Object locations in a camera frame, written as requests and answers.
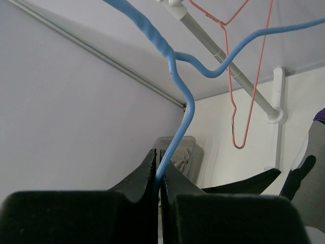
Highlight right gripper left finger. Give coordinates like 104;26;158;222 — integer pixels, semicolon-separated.
1;149;157;243

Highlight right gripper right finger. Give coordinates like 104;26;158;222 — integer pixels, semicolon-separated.
161;163;310;243

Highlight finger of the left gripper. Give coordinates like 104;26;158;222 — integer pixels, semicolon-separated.
202;168;281;195

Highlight purple patterned garment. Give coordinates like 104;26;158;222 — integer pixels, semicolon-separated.
280;104;324;232

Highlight pink wire hanger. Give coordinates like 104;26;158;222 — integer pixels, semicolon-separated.
190;1;266;149

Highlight blue hanger with patterned garment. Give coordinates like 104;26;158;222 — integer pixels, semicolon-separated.
101;0;325;194

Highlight grey trousers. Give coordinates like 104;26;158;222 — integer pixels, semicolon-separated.
171;147;192;176

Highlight grey plastic bin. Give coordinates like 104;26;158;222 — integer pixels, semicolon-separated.
153;135;204;186

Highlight white metal clothes rack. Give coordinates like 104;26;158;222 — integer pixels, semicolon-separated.
160;1;285;169

